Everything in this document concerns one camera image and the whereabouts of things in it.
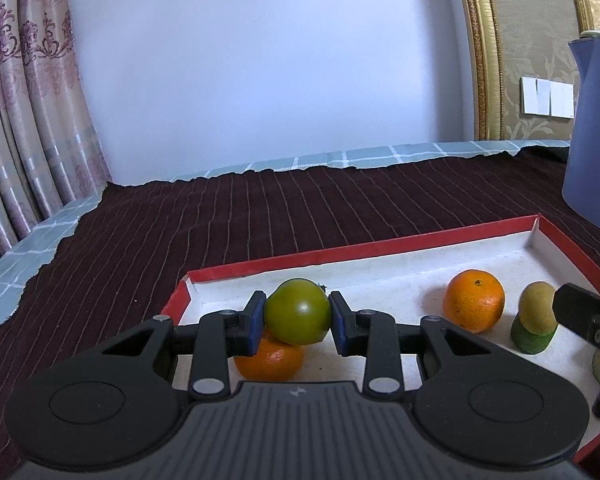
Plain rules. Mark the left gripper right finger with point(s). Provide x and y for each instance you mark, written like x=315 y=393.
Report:
x=373 y=335

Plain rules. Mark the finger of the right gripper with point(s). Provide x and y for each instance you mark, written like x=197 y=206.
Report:
x=578 y=310

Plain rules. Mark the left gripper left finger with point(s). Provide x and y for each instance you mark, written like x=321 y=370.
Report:
x=217 y=337

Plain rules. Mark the orange mandarin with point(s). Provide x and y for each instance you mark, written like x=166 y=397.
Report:
x=275 y=361
x=474 y=300

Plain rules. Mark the yellow longan fruit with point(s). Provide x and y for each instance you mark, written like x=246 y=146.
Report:
x=535 y=308

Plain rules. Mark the green tomato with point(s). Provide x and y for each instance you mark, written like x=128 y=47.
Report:
x=298 y=312

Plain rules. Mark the dark sugarcane piece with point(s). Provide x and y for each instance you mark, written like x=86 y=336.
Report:
x=596 y=365

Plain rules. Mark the dark striped table cloth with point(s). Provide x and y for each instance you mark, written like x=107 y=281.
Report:
x=127 y=254

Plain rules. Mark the blue electric kettle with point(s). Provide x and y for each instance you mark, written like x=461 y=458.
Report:
x=581 y=188

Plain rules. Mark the pink patterned curtain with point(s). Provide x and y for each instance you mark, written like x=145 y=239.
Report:
x=50 y=154

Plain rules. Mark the white wall switch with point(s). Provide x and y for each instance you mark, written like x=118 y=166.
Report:
x=543 y=97

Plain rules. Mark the gold picture frame moulding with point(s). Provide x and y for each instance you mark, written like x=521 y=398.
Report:
x=486 y=68

